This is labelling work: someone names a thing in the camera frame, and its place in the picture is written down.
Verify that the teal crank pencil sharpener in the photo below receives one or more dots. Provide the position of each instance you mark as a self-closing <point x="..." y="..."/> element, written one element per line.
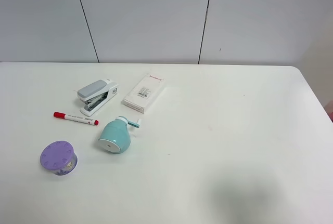
<point x="115" y="137"/>

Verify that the white and grey stapler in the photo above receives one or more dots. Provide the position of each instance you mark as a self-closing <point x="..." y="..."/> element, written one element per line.
<point x="96" y="95"/>

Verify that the white rectangular box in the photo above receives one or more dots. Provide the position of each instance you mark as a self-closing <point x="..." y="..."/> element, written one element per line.
<point x="144" y="93"/>

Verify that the red and white marker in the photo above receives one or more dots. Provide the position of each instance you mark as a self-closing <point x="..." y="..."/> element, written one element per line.
<point x="85" y="120"/>

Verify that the purple lidded round container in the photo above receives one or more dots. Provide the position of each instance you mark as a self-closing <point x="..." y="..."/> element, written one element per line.
<point x="59" y="158"/>

